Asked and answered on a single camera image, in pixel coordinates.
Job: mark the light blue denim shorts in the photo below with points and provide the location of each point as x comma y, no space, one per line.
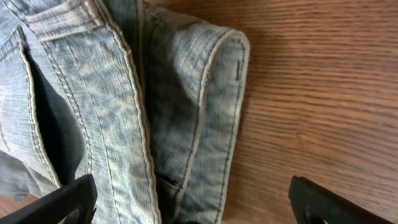
144,99

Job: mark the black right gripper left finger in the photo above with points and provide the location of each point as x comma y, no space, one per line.
72,203

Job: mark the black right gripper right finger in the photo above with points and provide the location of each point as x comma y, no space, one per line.
312,203

